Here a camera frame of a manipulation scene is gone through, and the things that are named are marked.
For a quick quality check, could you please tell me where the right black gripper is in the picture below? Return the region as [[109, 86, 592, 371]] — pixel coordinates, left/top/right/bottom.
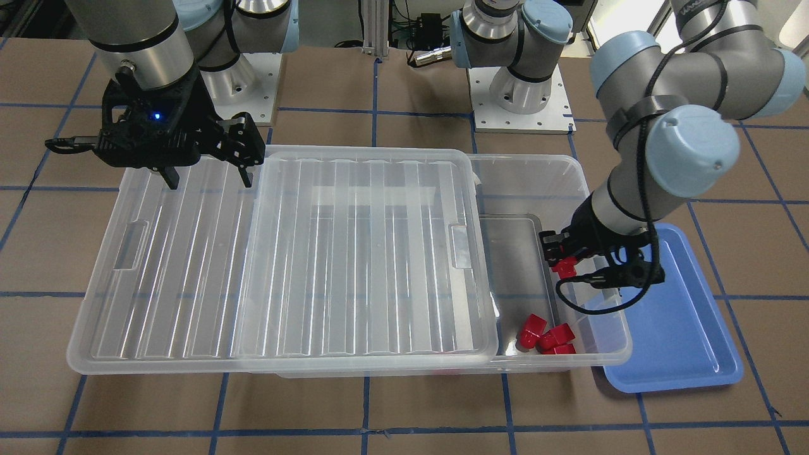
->
[[46, 61, 265, 190]]

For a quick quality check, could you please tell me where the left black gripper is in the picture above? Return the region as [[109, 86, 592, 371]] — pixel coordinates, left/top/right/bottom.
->
[[538, 201, 666, 289]]

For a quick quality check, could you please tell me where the clear plastic box lid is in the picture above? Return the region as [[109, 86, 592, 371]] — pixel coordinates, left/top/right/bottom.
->
[[66, 145, 499, 377]]

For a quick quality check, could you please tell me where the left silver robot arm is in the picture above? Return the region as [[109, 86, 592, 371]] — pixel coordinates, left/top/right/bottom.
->
[[449, 1, 806, 288]]

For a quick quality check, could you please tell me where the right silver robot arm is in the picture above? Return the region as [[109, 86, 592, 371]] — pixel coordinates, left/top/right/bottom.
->
[[45, 1, 300, 190]]

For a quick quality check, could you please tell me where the clear plastic storage box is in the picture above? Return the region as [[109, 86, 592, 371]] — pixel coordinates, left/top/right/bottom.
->
[[253, 153, 633, 380]]

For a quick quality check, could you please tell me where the red block in box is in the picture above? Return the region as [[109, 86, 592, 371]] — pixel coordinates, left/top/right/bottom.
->
[[515, 313, 548, 351]]

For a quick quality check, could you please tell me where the blue plastic tray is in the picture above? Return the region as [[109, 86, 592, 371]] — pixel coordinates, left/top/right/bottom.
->
[[604, 224, 743, 394]]

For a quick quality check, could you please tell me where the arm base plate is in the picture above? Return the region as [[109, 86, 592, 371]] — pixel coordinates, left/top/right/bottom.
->
[[467, 66, 577, 135], [200, 54, 283, 126]]

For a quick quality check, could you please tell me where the aluminium frame post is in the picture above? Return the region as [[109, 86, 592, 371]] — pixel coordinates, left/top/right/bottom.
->
[[359, 0, 390, 61]]

